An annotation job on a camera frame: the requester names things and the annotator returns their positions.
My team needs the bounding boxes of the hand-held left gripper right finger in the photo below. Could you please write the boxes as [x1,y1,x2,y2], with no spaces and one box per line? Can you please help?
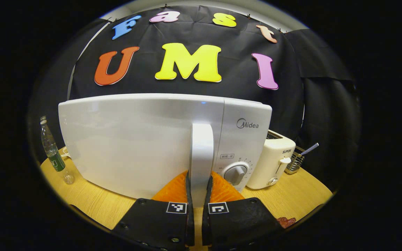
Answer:
[202,171,286,250]

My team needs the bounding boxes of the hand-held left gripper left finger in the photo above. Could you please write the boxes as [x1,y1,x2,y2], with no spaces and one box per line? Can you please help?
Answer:
[112,170,195,251]

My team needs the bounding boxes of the dark red food piece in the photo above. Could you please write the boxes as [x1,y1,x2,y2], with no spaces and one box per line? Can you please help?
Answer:
[277,217,297,229]

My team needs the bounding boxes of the white microwave oven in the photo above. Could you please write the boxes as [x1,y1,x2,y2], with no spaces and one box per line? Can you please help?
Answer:
[58,93,272,208]

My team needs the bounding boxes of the white toaster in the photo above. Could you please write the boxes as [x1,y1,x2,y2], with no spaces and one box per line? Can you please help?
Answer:
[246,130,296,190]

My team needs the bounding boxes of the clear plastic water bottle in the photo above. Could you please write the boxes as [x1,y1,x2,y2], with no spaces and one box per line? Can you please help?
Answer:
[40,116,75,185]

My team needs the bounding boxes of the black backdrop cloth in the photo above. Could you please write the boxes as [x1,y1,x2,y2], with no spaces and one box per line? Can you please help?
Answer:
[28,5,362,192]

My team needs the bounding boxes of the metal wire utensil holder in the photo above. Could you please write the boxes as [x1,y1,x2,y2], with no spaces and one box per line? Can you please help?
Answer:
[285,146,305,175]

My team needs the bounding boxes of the striped utensil handle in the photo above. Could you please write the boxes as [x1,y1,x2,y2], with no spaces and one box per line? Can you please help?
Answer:
[300,143,319,156]

